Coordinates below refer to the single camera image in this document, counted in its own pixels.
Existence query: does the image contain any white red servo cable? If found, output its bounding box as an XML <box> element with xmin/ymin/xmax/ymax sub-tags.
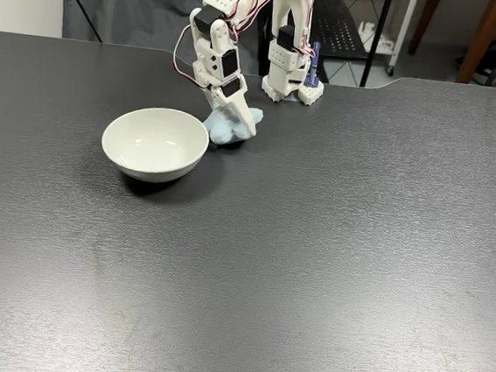
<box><xmin>169</xmin><ymin>23</ymin><xmax>208</xmax><ymax>89</ymax></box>

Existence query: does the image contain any white cart frame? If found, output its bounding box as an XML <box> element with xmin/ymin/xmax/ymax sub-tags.
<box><xmin>374</xmin><ymin>0</ymin><xmax>421</xmax><ymax>79</ymax></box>

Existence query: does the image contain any blue table clamp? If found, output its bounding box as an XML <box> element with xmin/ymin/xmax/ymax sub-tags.
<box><xmin>304</xmin><ymin>40</ymin><xmax>327</xmax><ymax>88</ymax></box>

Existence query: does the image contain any skyblue plush doll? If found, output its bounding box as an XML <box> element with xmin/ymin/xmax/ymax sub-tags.
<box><xmin>199</xmin><ymin>101</ymin><xmax>266</xmax><ymax>150</ymax></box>

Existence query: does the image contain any white bowl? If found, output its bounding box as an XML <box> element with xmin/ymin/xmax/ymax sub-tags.
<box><xmin>97</xmin><ymin>101</ymin><xmax>213</xmax><ymax>188</ymax></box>

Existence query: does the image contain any black perforated metal rack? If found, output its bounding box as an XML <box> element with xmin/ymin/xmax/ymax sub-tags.
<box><xmin>304</xmin><ymin>0</ymin><xmax>393</xmax><ymax>91</ymax></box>

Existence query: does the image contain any grey cloth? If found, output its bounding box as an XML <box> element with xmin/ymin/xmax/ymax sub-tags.
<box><xmin>58</xmin><ymin>0</ymin><xmax>267</xmax><ymax>76</ymax></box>

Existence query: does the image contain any brown wooden furniture leg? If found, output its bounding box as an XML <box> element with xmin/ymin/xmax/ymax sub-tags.
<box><xmin>408</xmin><ymin>0</ymin><xmax>445</xmax><ymax>59</ymax></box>
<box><xmin>455</xmin><ymin>0</ymin><xmax>496</xmax><ymax>87</ymax></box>

